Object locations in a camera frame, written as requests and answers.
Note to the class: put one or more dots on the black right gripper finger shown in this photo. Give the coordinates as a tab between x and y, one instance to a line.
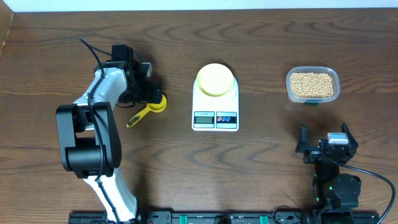
344	129
302	141

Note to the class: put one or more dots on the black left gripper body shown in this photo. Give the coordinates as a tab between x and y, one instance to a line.
143	92

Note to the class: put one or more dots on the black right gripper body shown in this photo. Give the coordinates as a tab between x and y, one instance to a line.
313	152

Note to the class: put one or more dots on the yellow measuring scoop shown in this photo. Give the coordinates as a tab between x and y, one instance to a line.
150	107

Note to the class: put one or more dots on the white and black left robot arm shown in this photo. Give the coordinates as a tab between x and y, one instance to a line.
88	137

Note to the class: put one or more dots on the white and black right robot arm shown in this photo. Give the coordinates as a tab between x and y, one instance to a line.
337	194

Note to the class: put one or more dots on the pale yellow plastic bowl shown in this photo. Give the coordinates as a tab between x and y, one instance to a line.
215	79

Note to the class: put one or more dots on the white digital kitchen scale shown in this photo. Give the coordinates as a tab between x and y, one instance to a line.
215	113

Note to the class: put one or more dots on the clear plastic container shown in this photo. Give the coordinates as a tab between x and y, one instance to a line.
313	69

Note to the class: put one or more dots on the pile of soybeans in container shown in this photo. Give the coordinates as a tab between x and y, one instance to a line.
312	85

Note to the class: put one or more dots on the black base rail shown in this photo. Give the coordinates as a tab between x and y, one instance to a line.
283	217

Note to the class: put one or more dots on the cardboard box wall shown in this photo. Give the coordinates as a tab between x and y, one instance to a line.
6	19

